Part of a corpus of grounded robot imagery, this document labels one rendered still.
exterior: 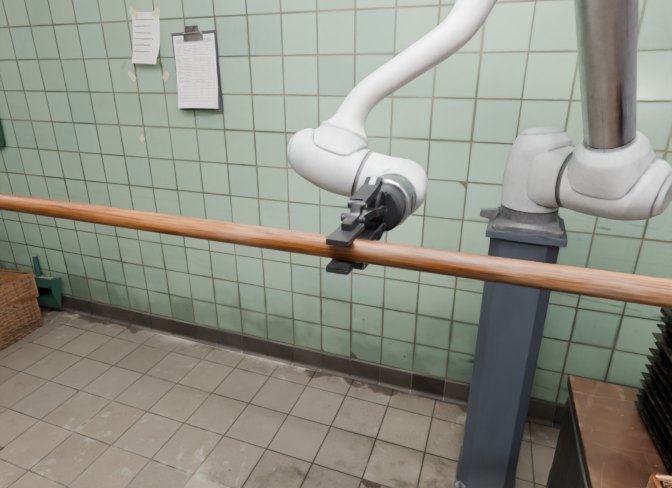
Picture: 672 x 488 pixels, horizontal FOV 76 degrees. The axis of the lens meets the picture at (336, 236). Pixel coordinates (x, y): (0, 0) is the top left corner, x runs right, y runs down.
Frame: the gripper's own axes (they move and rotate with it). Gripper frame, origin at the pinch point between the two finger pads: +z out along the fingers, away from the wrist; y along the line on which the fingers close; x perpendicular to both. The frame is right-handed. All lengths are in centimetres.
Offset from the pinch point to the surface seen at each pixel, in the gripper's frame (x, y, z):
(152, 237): 151, 61, -119
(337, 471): 25, 120, -64
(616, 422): -54, 62, -56
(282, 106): 70, -8, -120
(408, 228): 14, 39, -120
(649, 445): -60, 62, -50
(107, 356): 165, 120, -89
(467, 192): -8, 22, -120
